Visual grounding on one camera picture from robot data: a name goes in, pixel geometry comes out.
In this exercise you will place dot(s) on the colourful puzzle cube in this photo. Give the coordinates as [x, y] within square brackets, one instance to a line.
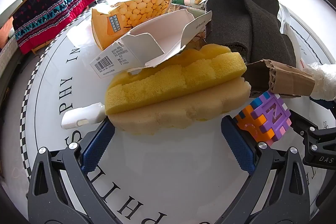
[265, 116]

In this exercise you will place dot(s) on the torn white carton box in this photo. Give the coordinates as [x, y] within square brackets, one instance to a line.
[162, 35]

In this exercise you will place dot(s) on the brown cardboard piece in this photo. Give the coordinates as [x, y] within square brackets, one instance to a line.
[288, 79]

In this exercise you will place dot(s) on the clear plastic film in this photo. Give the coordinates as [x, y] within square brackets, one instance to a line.
[284, 19]

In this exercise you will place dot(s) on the crumpled clear plastic wrap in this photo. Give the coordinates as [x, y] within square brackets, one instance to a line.
[323, 79]

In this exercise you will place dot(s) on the wooden low table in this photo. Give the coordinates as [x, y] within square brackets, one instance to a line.
[42, 46]

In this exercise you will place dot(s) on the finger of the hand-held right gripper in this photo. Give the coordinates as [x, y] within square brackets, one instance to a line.
[317, 145]
[323, 103]

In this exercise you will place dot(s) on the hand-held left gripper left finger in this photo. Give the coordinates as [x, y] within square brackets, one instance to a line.
[97, 145]

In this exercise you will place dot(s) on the white plastic bag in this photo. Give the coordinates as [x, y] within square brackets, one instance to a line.
[81, 35]

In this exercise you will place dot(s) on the dark grey cloth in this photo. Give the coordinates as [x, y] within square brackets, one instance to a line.
[244, 16]

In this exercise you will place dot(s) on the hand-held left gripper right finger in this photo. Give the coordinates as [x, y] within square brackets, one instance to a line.
[237, 145]

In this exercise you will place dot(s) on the small white plastic bottle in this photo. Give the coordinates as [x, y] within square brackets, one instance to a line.
[78, 116]

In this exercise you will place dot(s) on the patterned navy red blanket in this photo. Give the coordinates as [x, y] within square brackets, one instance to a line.
[52, 3]

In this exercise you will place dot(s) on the yellow snack box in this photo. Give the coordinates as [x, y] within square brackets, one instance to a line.
[136, 8]

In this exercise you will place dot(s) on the yellow sponge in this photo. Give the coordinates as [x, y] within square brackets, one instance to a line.
[170, 82]

